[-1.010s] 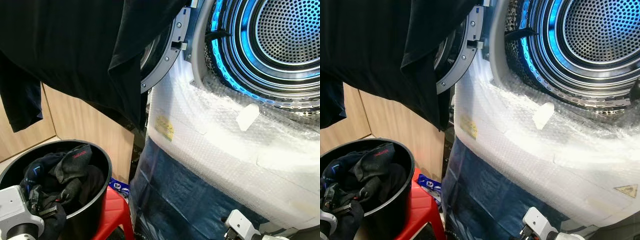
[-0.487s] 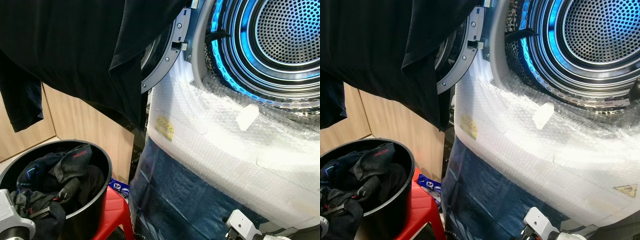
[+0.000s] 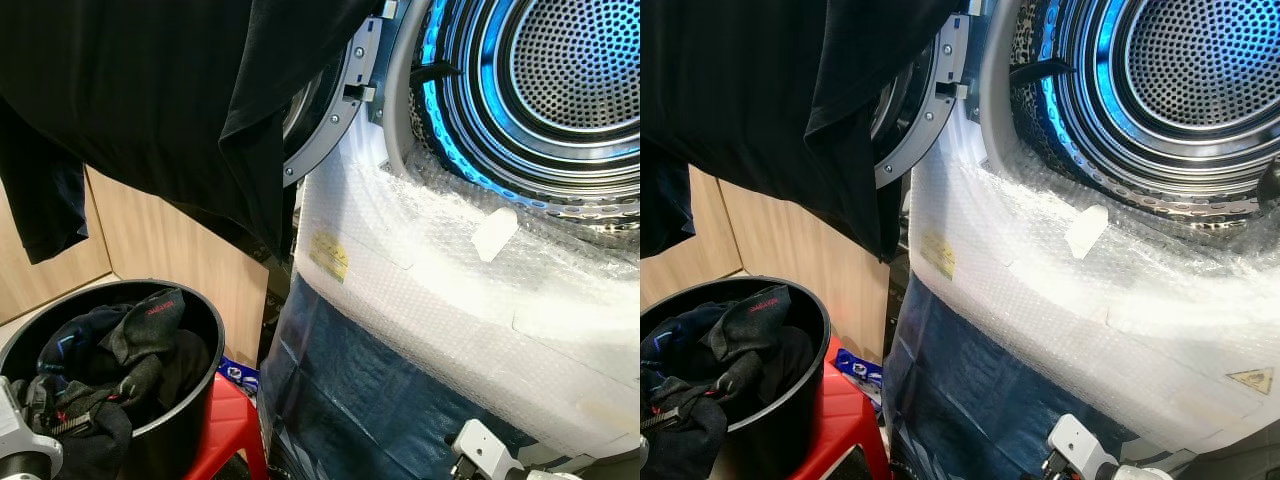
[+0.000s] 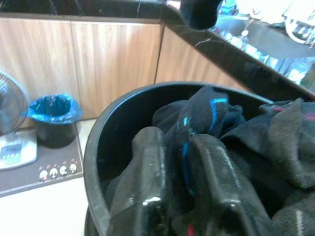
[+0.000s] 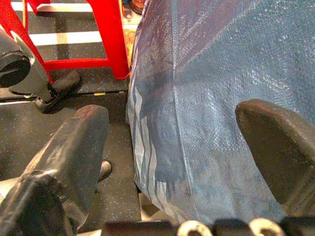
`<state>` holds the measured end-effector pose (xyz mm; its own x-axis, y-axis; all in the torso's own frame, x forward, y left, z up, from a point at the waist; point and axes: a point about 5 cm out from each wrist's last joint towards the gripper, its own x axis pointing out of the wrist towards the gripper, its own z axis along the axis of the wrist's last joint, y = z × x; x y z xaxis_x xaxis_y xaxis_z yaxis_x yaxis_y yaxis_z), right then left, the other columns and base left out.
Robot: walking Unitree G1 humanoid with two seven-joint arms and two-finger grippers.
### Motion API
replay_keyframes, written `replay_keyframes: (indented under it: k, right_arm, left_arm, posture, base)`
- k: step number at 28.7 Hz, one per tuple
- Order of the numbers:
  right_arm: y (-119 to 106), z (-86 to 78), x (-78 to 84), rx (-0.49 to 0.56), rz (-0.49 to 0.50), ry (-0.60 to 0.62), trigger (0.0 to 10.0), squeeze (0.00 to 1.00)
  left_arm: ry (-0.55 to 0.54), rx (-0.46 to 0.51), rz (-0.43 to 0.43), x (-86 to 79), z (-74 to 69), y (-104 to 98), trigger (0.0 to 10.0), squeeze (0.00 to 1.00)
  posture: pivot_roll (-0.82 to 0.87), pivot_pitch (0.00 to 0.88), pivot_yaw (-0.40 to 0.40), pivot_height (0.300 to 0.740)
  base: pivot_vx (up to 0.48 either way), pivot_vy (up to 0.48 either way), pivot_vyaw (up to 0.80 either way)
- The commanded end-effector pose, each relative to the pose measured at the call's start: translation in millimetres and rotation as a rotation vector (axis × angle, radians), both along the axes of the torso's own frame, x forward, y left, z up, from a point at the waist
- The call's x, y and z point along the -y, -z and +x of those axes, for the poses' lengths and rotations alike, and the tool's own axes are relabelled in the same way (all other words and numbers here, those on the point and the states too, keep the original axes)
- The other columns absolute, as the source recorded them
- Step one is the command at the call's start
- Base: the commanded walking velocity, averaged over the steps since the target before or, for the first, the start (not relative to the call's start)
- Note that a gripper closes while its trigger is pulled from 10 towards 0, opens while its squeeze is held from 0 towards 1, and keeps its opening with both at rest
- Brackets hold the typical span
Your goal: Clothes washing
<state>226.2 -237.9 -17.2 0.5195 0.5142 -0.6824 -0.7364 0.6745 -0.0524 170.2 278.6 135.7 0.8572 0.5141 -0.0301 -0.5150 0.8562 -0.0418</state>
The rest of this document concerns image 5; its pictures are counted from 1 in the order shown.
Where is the red plastic stool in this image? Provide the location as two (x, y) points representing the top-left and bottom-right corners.
(0, 0), (131, 85)

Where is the clear bubble wrap sheet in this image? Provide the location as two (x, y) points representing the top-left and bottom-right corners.
(125, 0), (315, 222)

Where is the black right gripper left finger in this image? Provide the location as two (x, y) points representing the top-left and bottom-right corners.
(0, 104), (110, 236)

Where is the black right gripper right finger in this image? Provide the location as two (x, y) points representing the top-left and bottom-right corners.
(235, 98), (315, 217)

